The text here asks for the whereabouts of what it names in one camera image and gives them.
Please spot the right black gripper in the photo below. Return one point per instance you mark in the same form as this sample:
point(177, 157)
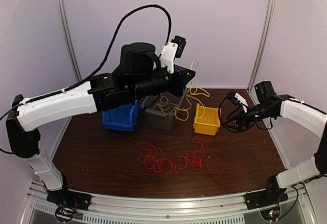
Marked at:
point(241, 117)

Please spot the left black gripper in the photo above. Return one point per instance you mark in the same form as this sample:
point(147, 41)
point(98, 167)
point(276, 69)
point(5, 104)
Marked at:
point(182, 79)

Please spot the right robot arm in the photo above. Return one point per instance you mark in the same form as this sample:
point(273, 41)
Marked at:
point(270, 105)

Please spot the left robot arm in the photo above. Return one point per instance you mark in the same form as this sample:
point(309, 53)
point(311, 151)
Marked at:
point(140, 73)

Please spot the grey transparent plastic tub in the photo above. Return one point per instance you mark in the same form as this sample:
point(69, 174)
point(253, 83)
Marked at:
point(161, 110)

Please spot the yellow plastic bin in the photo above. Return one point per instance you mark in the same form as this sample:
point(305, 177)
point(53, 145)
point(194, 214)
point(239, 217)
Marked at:
point(206, 120)

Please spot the blue plastic bin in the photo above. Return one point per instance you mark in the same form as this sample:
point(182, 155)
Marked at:
point(122, 118)

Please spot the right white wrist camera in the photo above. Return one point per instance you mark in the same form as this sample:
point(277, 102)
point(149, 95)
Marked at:
point(238, 100)

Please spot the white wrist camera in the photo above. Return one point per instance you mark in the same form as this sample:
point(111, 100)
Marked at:
point(171, 50)
point(238, 100)

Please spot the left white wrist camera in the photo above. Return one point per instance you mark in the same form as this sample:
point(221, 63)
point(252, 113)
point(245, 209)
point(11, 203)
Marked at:
point(171, 50)

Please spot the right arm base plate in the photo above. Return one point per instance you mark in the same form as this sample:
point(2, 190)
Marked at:
point(263, 198)

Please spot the aluminium front rail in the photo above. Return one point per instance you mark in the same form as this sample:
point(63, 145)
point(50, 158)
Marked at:
point(229, 208)

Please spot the right aluminium frame post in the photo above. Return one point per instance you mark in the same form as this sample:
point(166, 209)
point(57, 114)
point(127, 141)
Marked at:
point(270, 9)

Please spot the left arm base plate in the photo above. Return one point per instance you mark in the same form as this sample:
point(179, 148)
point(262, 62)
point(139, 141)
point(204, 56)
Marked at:
point(69, 202)

